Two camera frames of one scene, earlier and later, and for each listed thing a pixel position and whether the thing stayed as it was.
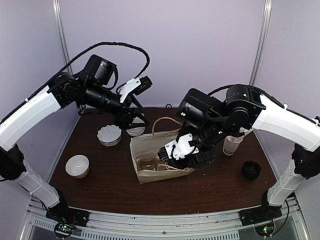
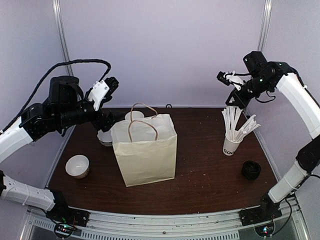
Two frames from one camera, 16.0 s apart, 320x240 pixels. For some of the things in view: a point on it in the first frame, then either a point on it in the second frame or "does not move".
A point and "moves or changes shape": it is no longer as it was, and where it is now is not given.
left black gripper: x=123 y=122 → x=108 y=121
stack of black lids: x=251 y=169 does not move
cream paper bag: x=150 y=166 moves or changes shape
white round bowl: x=77 y=166 does not move
